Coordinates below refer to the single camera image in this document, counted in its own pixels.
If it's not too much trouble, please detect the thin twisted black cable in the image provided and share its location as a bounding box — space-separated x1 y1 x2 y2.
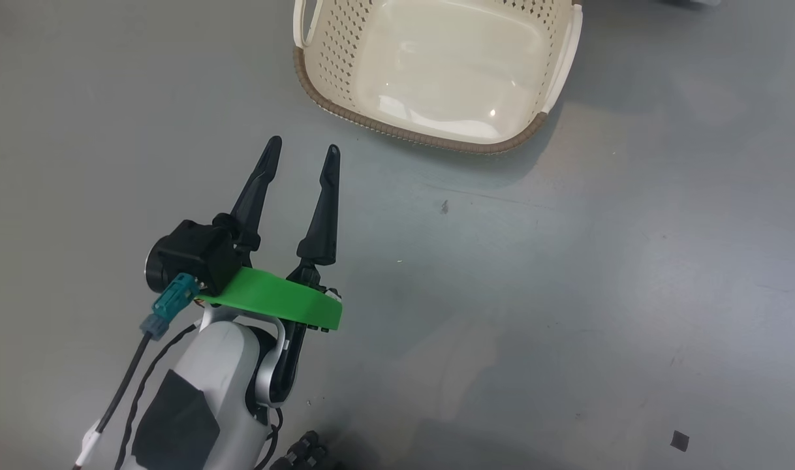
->
114 323 199 470

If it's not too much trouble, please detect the cream perforated laundry basket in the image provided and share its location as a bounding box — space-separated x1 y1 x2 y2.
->
292 0 584 155

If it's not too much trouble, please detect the black cable with teal plug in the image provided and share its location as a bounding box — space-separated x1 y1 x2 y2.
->
71 273 202 470

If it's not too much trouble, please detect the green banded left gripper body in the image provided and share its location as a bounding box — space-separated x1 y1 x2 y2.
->
196 266 343 400

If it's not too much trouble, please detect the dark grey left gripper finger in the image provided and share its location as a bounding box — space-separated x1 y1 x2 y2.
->
213 135 283 254
285 144 341 283

